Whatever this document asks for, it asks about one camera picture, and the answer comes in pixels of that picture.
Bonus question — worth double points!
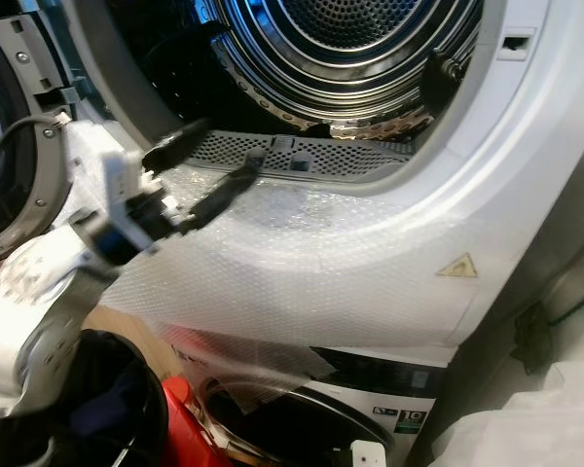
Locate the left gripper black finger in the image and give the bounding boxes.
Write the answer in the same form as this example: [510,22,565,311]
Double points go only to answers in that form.
[193,163,261,233]
[141,120,213,168]

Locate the dark navy clothes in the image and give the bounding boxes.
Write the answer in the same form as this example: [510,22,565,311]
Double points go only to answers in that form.
[66,368,149,441]

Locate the white washing machine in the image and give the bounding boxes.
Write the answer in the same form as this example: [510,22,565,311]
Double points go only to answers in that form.
[161,326,463,467]

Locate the grey perforated lint filter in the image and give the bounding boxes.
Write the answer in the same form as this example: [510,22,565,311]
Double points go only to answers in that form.
[183,129,421,183]

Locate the round glass dryer door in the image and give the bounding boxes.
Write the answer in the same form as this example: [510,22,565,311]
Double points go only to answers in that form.
[0,0,87,266]

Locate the small bubble wrap piece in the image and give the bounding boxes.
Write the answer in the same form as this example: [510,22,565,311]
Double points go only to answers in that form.
[164,326,337,388]

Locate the black laundry basket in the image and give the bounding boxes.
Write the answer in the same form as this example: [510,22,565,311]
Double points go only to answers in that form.
[0,329,168,467]

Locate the perforated steel dryer drum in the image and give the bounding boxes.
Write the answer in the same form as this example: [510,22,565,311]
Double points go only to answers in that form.
[202,0,488,139]

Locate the red plastic container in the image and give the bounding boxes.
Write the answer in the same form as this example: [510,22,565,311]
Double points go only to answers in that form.
[161,375,217,467]

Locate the yellow triangle warning sticker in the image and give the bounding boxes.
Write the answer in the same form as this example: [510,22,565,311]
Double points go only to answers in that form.
[436,252,479,279]

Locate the black warranty sticker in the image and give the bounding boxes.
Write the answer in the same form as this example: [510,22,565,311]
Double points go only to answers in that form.
[399,409,429,429]

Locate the white tumble dryer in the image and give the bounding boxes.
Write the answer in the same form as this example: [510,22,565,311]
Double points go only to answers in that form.
[54,0,584,363]

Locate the white plastic bag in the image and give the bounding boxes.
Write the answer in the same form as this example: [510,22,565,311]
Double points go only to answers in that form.
[426,358,584,467]

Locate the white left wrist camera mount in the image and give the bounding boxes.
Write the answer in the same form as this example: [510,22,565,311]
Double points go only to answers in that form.
[70,119,155,246]

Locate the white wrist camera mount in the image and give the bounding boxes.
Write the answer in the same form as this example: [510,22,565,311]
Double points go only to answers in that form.
[70,119,155,246]
[349,440,389,467]

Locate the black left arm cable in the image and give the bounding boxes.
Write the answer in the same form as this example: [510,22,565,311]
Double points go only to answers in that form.
[0,113,77,191]

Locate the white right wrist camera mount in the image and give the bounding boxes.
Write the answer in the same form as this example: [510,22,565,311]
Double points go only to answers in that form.
[349,440,389,467]

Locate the black wall bracket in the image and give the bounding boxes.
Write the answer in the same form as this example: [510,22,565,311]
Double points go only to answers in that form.
[510,300,558,377]

